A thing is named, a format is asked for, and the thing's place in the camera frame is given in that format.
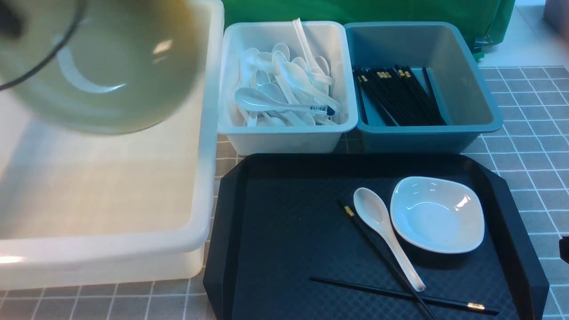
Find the black chopstick crossing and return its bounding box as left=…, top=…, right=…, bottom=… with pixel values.
left=337, top=199, right=437, bottom=320

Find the white soup spoon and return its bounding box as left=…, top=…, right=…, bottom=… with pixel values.
left=353, top=187, right=425, bottom=293

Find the small white square dish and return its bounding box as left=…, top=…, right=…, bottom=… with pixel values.
left=390, top=176, right=485, bottom=254

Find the yellow noodle bowl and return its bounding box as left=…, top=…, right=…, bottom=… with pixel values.
left=1, top=0, right=204, bottom=134

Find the black chopstick gold band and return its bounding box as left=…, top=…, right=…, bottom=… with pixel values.
left=309, top=277, right=500, bottom=316

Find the black serving tray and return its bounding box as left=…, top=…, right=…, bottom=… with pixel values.
left=203, top=153, right=549, bottom=320

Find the white spoon with blue print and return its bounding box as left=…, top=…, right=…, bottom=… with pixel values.
left=233, top=88, right=336, bottom=117

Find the white spoon in bin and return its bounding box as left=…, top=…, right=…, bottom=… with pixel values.
left=280, top=61, right=341, bottom=111

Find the upright white spoon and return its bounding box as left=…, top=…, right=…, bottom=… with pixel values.
left=293, top=18, right=333, bottom=88

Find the small white plastic bin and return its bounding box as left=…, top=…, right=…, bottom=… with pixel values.
left=218, top=21, right=358, bottom=156

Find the teal plastic bin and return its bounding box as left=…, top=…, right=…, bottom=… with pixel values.
left=344, top=21, right=503, bottom=153

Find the black chopstick in bin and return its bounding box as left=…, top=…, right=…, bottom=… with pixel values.
left=421, top=67, right=447, bottom=126

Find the large white plastic tub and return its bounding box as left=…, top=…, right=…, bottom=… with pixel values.
left=1, top=0, right=225, bottom=290

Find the green cloth backdrop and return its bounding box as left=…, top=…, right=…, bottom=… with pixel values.
left=223, top=0, right=515, bottom=59

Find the black cable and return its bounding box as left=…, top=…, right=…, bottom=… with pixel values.
left=0, top=0, right=88, bottom=92

